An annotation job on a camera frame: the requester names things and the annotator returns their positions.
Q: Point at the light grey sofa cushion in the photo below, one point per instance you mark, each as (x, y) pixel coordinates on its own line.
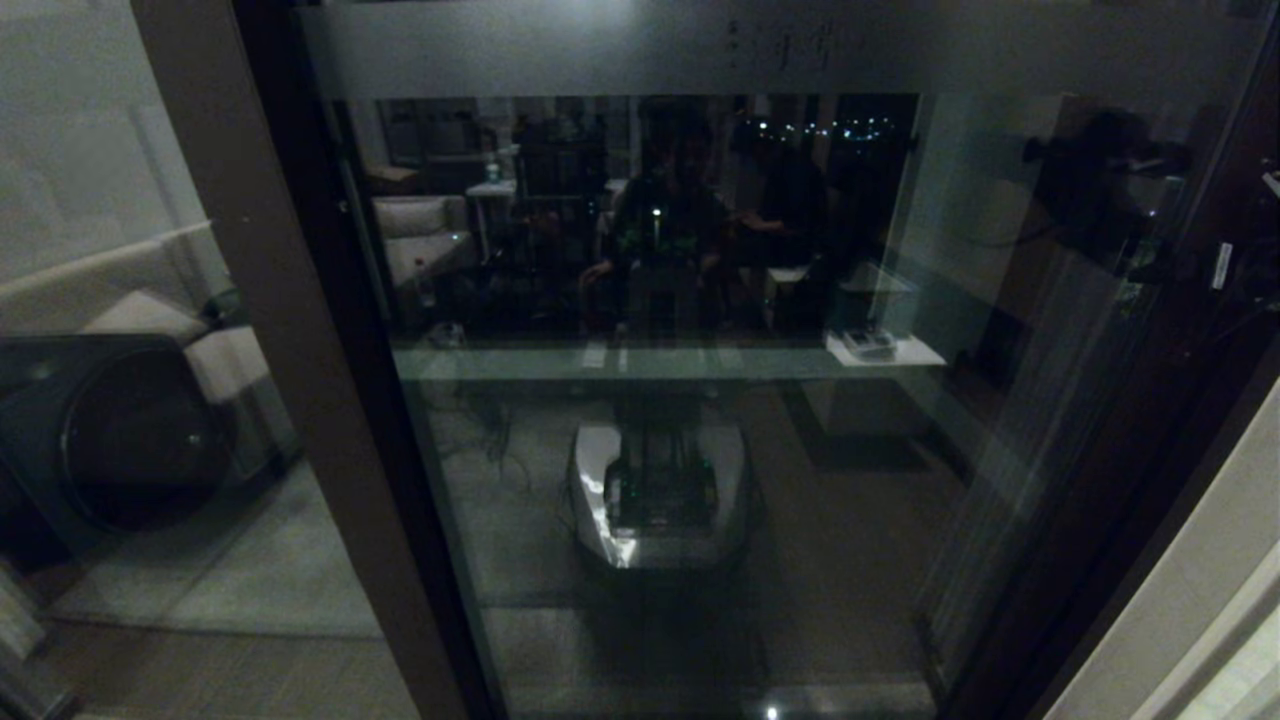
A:
(150, 318)

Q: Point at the fixed glass door panel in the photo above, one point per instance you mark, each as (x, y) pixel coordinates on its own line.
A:
(290, 380)

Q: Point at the long grey stone sill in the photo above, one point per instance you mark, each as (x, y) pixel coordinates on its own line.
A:
(560, 342)

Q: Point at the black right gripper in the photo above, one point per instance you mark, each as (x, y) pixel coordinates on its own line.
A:
(1250, 268)

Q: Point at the dark brown door jamb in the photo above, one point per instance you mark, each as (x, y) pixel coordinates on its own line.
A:
(1150, 640)

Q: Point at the grey floor rug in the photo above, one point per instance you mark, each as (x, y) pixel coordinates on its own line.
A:
(240, 560)

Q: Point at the dark green cloth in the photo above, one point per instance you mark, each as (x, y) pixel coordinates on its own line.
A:
(228, 306)

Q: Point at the light grey sofa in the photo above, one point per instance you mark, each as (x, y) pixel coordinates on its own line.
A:
(120, 410)

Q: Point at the sliding glass door brown frame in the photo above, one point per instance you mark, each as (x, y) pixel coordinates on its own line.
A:
(1150, 450)

